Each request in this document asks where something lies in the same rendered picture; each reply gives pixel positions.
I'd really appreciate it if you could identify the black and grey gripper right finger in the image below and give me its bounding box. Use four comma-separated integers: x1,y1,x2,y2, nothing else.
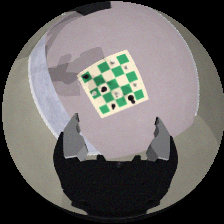
146,117,178,189

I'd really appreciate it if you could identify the green and cream chessboard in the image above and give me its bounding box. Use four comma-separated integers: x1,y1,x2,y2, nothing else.
77,50,148,118

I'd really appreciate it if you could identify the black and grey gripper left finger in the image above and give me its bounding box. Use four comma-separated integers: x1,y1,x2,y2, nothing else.
53,113,89,189

